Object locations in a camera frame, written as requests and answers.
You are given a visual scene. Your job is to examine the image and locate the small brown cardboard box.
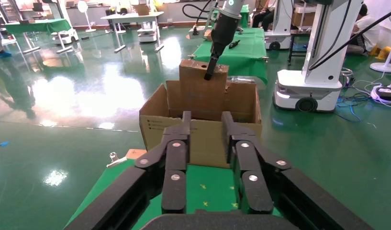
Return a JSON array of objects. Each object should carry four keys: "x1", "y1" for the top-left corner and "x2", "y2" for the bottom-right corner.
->
[{"x1": 179, "y1": 59, "x2": 230, "y2": 121}]

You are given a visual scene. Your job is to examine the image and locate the green table cloth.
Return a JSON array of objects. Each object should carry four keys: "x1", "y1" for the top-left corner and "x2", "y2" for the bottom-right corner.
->
[
  {"x1": 192, "y1": 28, "x2": 268, "y2": 85},
  {"x1": 64, "y1": 159, "x2": 285, "y2": 230}
]

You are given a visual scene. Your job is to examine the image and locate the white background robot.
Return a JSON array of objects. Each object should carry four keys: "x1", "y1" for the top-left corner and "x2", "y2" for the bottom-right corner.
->
[{"x1": 265, "y1": 0, "x2": 295, "y2": 51}]

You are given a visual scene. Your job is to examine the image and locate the black braided cable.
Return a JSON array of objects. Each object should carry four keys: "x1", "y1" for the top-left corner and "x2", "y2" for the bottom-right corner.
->
[{"x1": 182, "y1": 0, "x2": 219, "y2": 28}]

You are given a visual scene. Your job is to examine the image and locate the person in dark trousers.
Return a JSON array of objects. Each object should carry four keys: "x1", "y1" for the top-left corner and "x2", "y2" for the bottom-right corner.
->
[{"x1": 251, "y1": 0, "x2": 279, "y2": 31}]

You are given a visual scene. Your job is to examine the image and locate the white pedestal fan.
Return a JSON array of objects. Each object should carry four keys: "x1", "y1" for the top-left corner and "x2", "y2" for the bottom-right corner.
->
[{"x1": 77, "y1": 0, "x2": 97, "y2": 34}]

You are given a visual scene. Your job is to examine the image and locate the green covered white-leg table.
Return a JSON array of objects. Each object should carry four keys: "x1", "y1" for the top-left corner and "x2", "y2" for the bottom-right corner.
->
[{"x1": 4, "y1": 18, "x2": 73, "y2": 55}]

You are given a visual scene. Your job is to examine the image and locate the large open cardboard carton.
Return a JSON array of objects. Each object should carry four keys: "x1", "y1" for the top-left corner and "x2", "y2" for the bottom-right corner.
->
[{"x1": 138, "y1": 79, "x2": 263, "y2": 170}]

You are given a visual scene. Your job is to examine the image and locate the seated person white shirt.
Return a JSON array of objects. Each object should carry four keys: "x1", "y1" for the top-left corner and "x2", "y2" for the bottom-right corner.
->
[{"x1": 346, "y1": 3, "x2": 382, "y2": 55}]

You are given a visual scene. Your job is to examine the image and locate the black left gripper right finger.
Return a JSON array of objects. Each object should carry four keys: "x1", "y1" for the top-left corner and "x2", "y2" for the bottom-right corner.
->
[{"x1": 221, "y1": 111, "x2": 292, "y2": 215}]

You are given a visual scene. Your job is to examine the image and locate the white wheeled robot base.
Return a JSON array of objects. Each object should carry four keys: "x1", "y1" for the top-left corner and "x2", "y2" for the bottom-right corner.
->
[{"x1": 273, "y1": 0, "x2": 365, "y2": 114}]

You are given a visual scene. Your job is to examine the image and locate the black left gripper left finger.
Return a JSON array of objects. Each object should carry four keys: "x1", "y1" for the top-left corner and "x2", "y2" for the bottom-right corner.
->
[{"x1": 134, "y1": 111, "x2": 192, "y2": 214}]

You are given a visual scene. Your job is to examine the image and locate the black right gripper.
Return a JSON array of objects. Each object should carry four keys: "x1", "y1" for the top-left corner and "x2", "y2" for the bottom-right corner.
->
[{"x1": 203, "y1": 13, "x2": 244, "y2": 81}]

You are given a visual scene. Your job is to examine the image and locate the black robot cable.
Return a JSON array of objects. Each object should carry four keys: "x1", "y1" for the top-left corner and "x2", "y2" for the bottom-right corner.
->
[{"x1": 309, "y1": 6, "x2": 391, "y2": 71}]

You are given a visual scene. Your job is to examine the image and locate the white long table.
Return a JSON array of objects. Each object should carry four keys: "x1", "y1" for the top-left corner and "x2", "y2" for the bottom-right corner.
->
[{"x1": 101, "y1": 11, "x2": 165, "y2": 54}]

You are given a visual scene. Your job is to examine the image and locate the yellow floor object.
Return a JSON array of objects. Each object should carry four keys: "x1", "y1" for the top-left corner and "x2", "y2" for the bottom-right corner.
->
[{"x1": 369, "y1": 46, "x2": 391, "y2": 64}]

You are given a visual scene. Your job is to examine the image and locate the white power strip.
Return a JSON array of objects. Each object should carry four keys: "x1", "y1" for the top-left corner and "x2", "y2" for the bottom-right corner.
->
[{"x1": 370, "y1": 83, "x2": 391, "y2": 106}]

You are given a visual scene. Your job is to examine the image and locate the stacked brown cardboard boxes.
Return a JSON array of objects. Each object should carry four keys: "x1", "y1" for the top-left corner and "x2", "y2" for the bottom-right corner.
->
[{"x1": 291, "y1": 2, "x2": 317, "y2": 28}]

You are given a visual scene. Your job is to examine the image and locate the white round-base stand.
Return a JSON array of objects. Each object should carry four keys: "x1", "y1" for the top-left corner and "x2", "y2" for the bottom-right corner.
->
[{"x1": 369, "y1": 32, "x2": 391, "y2": 74}]

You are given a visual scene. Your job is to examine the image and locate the blue floor cable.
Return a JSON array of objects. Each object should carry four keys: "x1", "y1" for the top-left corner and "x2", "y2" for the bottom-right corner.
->
[{"x1": 335, "y1": 94, "x2": 374, "y2": 123}]

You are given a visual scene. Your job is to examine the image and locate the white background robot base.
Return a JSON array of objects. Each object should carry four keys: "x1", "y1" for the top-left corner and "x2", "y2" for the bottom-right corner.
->
[
  {"x1": 52, "y1": 28, "x2": 79, "y2": 46},
  {"x1": 137, "y1": 21, "x2": 160, "y2": 44}
]

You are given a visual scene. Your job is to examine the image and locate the black side table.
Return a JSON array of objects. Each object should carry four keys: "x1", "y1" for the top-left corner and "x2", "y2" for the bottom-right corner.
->
[{"x1": 288, "y1": 27, "x2": 312, "y2": 66}]

